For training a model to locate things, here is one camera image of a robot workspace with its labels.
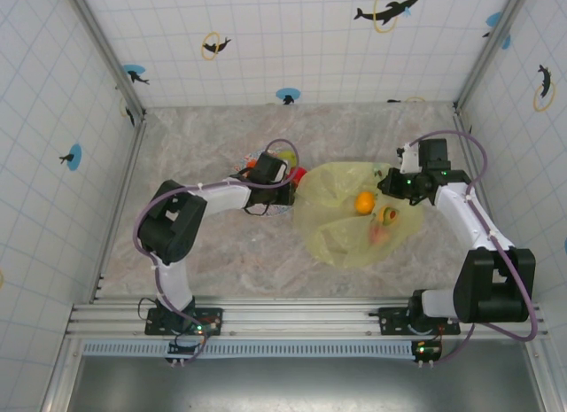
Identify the red apple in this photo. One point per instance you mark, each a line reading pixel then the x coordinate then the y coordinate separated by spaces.
pixel 302 175

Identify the orange fruit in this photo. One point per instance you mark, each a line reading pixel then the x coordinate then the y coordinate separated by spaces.
pixel 364 202
pixel 252 164

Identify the green pear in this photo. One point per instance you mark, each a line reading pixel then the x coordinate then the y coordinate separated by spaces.
pixel 289 156

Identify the pink peach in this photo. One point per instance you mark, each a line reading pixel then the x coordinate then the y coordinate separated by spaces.
pixel 378 235

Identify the yellow plastic bag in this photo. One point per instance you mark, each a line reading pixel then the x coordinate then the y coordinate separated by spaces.
pixel 328 226

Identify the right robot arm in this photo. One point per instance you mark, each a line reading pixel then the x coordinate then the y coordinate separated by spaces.
pixel 491 288

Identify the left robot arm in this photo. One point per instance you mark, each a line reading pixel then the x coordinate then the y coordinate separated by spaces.
pixel 173 226

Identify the blue circle penguin sticker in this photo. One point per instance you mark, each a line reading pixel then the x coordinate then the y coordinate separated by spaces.
pixel 288 95

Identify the blue circle shark sticker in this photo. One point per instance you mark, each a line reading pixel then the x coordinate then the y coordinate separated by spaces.
pixel 135 73

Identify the blue blob sticker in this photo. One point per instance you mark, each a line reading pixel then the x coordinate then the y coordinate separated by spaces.
pixel 494 20

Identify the blue circle fish sticker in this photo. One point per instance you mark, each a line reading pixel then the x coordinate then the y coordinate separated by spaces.
pixel 73 157

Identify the aluminium side frame bar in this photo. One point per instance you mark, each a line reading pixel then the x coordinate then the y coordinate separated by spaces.
pixel 463 124
pixel 128 173

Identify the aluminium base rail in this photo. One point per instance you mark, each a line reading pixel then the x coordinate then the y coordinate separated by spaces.
pixel 301 316

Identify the aluminium corner post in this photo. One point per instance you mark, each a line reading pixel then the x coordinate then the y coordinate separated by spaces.
pixel 480 66
pixel 102 44

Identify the aluminium frame upright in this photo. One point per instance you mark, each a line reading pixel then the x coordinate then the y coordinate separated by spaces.
pixel 62 381
pixel 542 376

